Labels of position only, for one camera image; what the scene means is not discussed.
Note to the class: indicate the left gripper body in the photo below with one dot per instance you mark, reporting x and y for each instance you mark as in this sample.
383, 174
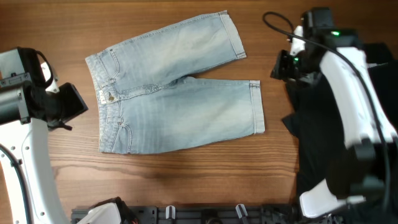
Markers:
68, 104

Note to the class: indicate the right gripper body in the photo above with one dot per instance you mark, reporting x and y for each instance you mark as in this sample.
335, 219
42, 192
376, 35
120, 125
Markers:
296, 68

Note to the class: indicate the light blue denim shorts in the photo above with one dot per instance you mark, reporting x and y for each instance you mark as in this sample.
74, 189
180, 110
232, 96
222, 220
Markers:
151, 101

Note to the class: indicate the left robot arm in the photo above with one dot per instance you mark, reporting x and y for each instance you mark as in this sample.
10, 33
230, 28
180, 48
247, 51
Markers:
32, 105

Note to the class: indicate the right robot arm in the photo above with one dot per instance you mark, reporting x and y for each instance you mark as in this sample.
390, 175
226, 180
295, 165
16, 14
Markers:
344, 95

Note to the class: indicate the black clothes pile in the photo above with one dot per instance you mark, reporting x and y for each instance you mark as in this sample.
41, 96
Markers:
317, 124

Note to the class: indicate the left white rail clip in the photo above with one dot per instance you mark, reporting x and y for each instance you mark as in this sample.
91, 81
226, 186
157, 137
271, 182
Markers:
170, 212

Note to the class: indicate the white rail clip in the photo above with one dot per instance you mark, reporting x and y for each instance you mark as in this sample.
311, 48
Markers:
170, 212
242, 213

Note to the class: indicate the right white rail clip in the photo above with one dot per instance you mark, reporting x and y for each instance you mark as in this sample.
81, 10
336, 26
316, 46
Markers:
242, 213

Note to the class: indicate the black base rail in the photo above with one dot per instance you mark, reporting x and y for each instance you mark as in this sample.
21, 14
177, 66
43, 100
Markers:
265, 214

